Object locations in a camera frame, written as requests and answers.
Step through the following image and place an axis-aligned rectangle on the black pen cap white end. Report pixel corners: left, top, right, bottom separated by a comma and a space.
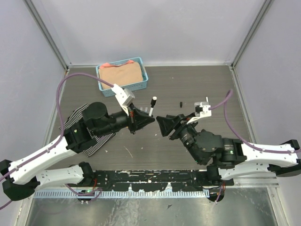
150, 96, 157, 108

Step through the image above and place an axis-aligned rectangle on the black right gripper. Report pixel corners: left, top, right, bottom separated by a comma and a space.
156, 111, 203, 164

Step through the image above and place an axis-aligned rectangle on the black white striped cloth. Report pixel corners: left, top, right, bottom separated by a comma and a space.
58, 103, 117, 158

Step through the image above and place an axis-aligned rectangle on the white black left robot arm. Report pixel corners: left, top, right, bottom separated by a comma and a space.
0, 102, 155, 201

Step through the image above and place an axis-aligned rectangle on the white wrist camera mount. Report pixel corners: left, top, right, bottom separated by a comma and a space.
111, 84, 135, 116
187, 101, 212, 124

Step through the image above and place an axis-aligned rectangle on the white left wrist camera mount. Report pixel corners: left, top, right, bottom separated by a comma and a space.
111, 84, 135, 116

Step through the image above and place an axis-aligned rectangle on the peach folded cloth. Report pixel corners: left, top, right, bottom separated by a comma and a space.
96, 60, 143, 86

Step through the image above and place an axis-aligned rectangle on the slotted cable duct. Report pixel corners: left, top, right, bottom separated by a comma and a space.
33, 189, 209, 199

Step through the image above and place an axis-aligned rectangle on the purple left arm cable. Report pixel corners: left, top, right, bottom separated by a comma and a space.
0, 73, 116, 210

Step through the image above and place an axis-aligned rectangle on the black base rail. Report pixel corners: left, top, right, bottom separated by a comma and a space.
69, 170, 234, 192

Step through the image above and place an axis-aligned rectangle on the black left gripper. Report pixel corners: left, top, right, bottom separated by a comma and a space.
96, 103, 155, 137

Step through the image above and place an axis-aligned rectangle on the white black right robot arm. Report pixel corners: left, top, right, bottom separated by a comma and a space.
156, 113, 301, 186

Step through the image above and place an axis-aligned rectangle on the blue plastic basket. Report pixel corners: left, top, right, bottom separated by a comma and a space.
95, 57, 149, 91

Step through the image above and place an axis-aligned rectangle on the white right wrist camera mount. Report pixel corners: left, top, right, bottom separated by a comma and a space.
187, 101, 212, 124

